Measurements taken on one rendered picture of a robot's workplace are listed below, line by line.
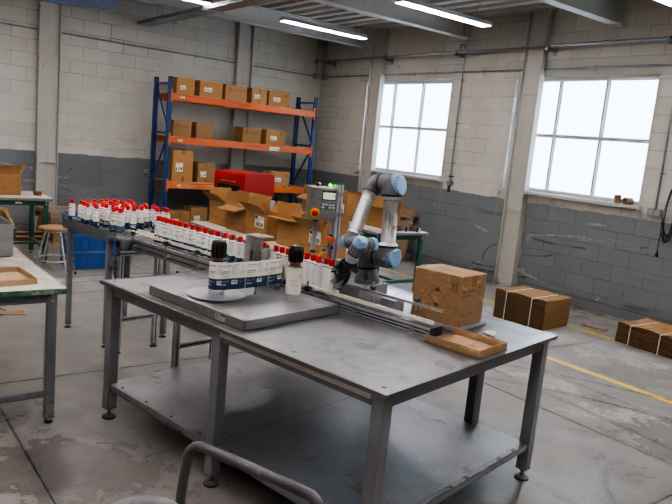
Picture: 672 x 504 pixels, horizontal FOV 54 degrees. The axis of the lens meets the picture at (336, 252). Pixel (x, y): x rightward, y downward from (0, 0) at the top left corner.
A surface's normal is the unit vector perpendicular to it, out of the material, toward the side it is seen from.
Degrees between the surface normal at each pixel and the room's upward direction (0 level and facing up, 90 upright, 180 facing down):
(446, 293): 90
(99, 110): 90
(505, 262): 90
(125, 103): 90
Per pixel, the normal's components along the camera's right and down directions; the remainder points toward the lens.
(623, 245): -0.79, 0.02
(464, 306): 0.73, 0.18
